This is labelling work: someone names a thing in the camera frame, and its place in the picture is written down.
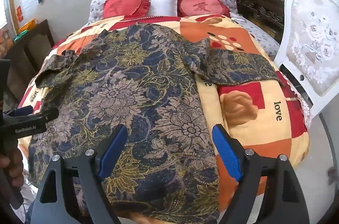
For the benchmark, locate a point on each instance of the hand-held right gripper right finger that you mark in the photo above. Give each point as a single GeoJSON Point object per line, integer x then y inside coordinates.
{"type": "Point", "coordinates": [226, 152]}

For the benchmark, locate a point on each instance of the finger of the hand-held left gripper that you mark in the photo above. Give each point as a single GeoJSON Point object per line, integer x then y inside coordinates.
{"type": "Point", "coordinates": [25, 109]}
{"type": "Point", "coordinates": [34, 122]}

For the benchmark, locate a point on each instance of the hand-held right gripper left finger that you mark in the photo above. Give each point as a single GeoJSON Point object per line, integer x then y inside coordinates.
{"type": "Point", "coordinates": [114, 152]}

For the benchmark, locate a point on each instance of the dark floral patterned shirt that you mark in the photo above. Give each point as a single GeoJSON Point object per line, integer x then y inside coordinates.
{"type": "Point", "coordinates": [132, 107]}

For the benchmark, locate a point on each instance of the person's left hand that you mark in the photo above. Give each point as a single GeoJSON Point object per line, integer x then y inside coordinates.
{"type": "Point", "coordinates": [13, 165]}

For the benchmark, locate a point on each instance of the red orange printed blanket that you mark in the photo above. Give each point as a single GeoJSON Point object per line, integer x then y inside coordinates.
{"type": "Point", "coordinates": [264, 118]}

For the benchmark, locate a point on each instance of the green flat item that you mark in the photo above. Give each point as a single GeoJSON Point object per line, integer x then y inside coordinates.
{"type": "Point", "coordinates": [20, 36]}

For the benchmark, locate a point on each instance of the dark wooden side table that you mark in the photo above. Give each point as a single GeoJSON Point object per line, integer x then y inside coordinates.
{"type": "Point", "coordinates": [39, 38]}

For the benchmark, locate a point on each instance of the yellow flat package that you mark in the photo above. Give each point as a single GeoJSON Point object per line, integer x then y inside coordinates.
{"type": "Point", "coordinates": [26, 26]}

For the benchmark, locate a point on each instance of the white ornate chair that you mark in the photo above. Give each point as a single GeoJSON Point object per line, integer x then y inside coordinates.
{"type": "Point", "coordinates": [312, 41]}

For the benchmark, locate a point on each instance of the red heart pillow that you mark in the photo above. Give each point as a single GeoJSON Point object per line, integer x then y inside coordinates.
{"type": "Point", "coordinates": [124, 5]}
{"type": "Point", "coordinates": [201, 5]}

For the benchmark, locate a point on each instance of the dark carved wooden cabinet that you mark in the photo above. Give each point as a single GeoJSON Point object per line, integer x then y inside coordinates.
{"type": "Point", "coordinates": [254, 5]}

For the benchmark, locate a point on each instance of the white pillow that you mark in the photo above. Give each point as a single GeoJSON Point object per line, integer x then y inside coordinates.
{"type": "Point", "coordinates": [164, 3]}

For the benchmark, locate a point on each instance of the red wall sticker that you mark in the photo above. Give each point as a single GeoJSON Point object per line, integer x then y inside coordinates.
{"type": "Point", "coordinates": [20, 13]}

